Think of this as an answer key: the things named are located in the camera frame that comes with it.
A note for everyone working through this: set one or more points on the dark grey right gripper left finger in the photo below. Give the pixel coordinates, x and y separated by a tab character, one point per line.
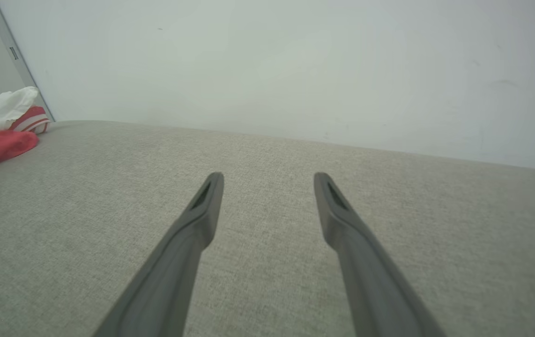
169	281

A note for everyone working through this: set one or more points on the grey door frame strip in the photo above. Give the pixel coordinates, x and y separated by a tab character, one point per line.
11	42

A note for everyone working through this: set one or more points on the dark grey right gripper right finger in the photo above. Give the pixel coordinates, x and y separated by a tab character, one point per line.
375	290

